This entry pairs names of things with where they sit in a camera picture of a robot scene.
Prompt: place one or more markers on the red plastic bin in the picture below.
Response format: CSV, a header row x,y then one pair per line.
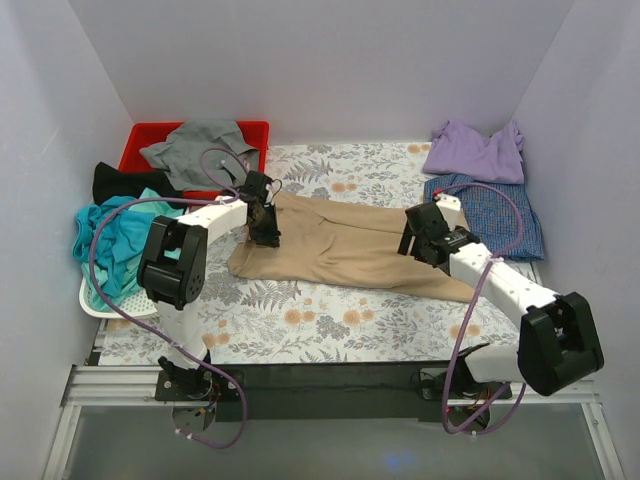
x,y
256,134

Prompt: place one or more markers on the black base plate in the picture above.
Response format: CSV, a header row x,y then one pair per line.
x,y
422,404

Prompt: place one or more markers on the blue checked shirt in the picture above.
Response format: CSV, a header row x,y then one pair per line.
x,y
499,214

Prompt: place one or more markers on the beige polo shirt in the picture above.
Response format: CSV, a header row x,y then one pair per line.
x,y
343,244

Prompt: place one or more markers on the lavender t shirt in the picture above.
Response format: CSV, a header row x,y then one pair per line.
x,y
459,149

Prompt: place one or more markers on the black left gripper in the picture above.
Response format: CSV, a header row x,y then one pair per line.
x,y
262,220

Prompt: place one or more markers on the floral table mat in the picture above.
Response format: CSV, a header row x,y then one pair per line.
x,y
260,321

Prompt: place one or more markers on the mint green t shirt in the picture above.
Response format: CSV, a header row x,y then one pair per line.
x,y
150,210

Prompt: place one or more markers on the grey button shirt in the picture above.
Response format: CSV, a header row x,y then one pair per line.
x,y
204,155

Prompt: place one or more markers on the aluminium mounting rail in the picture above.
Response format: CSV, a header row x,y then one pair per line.
x,y
145,385

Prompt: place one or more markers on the white laundry basket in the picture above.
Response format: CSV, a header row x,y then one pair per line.
x,y
118,253

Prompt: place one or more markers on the black t shirt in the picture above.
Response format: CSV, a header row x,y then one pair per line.
x,y
109,182

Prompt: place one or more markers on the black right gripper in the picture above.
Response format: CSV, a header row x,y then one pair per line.
x,y
417,240

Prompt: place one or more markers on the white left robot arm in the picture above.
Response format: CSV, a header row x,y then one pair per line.
x,y
173,264

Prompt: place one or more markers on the blue t shirt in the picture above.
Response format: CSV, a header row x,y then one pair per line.
x,y
107,235

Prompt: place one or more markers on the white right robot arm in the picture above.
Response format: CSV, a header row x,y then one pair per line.
x,y
558,343

